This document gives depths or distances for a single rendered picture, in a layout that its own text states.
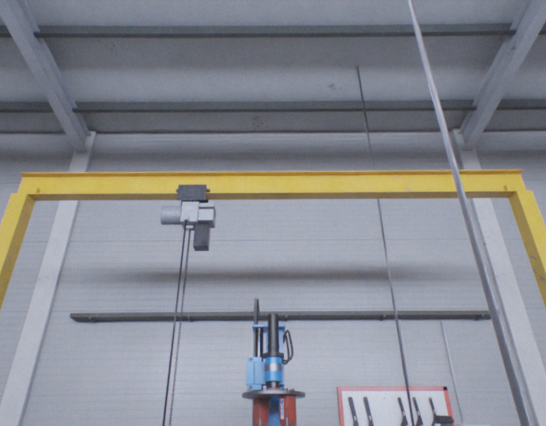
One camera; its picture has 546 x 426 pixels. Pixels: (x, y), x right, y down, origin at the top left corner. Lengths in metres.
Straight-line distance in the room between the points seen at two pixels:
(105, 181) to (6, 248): 1.11
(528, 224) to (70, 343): 5.96
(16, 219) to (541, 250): 5.06
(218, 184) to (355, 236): 3.12
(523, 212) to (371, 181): 1.51
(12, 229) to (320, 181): 3.10
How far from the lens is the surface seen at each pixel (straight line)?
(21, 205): 4.82
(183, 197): 4.24
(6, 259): 4.60
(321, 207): 7.01
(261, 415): 4.11
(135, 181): 4.60
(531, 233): 4.69
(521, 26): 7.36
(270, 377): 3.97
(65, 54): 7.67
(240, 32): 6.57
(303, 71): 7.16
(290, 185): 4.34
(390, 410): 6.17
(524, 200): 4.86
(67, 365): 6.71
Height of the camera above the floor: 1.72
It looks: 29 degrees up
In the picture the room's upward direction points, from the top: straight up
